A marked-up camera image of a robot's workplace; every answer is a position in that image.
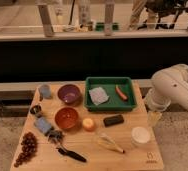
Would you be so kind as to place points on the blue sponge block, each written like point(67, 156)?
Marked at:
point(43, 125)

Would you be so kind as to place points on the green plastic tray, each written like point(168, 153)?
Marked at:
point(115, 103)

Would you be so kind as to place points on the blue-grey cup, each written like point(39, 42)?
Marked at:
point(44, 91)

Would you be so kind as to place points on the green box in background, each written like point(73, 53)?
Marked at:
point(101, 26)

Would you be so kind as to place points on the black handled brush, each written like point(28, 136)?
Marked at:
point(56, 137)

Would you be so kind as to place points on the small dark metal cup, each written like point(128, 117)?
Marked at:
point(36, 110)

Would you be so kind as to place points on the orange yellow ball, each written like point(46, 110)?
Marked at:
point(88, 124)

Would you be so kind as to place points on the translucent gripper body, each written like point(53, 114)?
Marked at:
point(153, 117)

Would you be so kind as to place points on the grey sponge cloth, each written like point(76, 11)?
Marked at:
point(98, 95)

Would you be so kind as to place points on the orange bowl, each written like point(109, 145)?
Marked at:
point(66, 118)

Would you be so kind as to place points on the white round lid container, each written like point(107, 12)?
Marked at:
point(140, 136)

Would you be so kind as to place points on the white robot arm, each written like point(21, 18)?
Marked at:
point(169, 84)

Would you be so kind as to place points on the purple bowl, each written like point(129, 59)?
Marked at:
point(69, 94)

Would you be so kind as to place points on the wooden cutting board table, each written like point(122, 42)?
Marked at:
point(98, 158)

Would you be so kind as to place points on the brown grape bunch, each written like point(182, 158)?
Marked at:
point(29, 148)

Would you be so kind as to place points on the black rectangular block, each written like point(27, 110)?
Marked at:
point(113, 120)

